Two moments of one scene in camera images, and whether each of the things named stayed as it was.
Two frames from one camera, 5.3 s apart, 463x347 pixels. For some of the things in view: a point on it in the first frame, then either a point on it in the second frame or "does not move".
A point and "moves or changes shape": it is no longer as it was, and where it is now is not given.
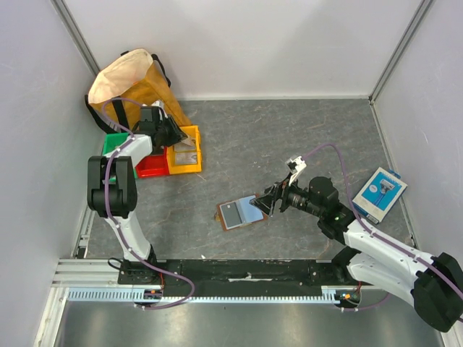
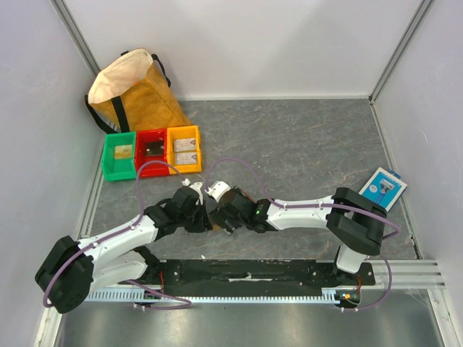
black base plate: [238, 274] does not move
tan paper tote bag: [133, 79] does not move
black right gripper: [281, 198] to [224, 215]
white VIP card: [185, 157] does not move
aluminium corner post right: [421, 13] does not move
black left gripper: [177, 135] to [203, 224]
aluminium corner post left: [74, 34] does not move
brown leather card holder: [248, 212] moves or changes shape
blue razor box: [380, 195] does not move
